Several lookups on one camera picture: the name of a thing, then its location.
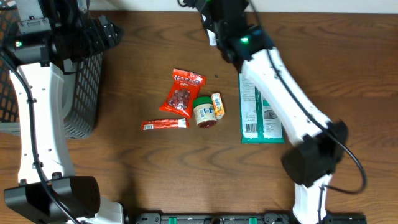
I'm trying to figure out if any red snack bag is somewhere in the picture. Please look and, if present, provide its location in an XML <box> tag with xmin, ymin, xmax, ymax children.
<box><xmin>159</xmin><ymin>68</ymin><xmax>206</xmax><ymax>119</ymax></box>

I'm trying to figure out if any small orange packet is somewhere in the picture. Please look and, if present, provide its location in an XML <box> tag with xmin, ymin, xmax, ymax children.
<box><xmin>211</xmin><ymin>93</ymin><xmax>225</xmax><ymax>119</ymax></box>

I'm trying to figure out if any green-lid seasoning jar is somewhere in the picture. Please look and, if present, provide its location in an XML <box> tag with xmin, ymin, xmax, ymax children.
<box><xmin>193</xmin><ymin>96</ymin><xmax>217</xmax><ymax>128</ymax></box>

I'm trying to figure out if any green 3M product package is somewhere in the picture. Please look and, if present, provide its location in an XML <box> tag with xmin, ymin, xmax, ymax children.
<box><xmin>239</xmin><ymin>74</ymin><xmax>285</xmax><ymax>144</ymax></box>

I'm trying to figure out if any red stick packet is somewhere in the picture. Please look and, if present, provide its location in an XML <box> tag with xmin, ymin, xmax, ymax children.
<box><xmin>142</xmin><ymin>118</ymin><xmax>189</xmax><ymax>131</ymax></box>

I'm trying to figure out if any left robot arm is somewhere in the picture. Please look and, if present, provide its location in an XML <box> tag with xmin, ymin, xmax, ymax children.
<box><xmin>1</xmin><ymin>16</ymin><xmax>128</xmax><ymax>223</ymax></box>

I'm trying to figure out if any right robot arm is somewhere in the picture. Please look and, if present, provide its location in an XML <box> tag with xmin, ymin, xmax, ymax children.
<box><xmin>187</xmin><ymin>1</ymin><xmax>348</xmax><ymax>223</ymax></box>

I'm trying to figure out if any white barcode scanner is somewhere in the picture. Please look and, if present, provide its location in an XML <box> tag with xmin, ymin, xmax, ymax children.
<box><xmin>201</xmin><ymin>14</ymin><xmax>217</xmax><ymax>46</ymax></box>

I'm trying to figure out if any grey plastic mesh basket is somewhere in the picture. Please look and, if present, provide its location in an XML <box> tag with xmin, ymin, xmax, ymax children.
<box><xmin>1</xmin><ymin>2</ymin><xmax>104</xmax><ymax>139</ymax></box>

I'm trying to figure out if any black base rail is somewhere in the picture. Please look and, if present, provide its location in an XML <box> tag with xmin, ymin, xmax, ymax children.
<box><xmin>131</xmin><ymin>213</ymin><xmax>367</xmax><ymax>224</ymax></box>

